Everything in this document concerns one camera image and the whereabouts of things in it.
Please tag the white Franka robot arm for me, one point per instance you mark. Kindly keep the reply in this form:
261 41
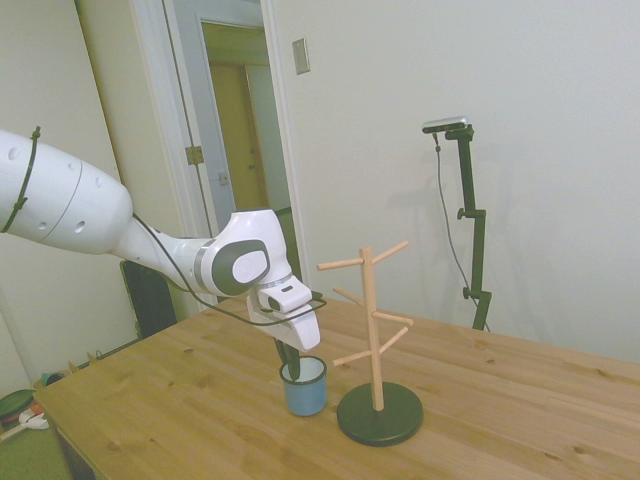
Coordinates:
75 200

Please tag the wooden mug tree black base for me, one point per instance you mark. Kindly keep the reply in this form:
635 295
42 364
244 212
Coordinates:
380 425

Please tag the blue enamel mug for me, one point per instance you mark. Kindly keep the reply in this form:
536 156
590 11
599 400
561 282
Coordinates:
305 400

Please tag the white door with brass hinge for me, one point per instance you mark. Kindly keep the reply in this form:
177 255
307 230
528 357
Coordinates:
185 75

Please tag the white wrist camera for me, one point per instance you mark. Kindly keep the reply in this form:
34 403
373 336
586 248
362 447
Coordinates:
290 297

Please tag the grey exterior camera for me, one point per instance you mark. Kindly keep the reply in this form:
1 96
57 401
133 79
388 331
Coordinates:
447 125

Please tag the white slipper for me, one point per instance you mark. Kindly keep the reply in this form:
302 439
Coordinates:
36 421

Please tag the black camera stand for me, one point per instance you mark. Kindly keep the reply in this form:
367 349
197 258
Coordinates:
475 240

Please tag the dark green round cushion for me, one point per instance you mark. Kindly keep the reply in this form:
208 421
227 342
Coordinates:
15 405

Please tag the metal wall switch plate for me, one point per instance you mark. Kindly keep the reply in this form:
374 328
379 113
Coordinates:
301 56

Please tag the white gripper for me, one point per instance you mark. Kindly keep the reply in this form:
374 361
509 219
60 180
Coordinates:
300 332

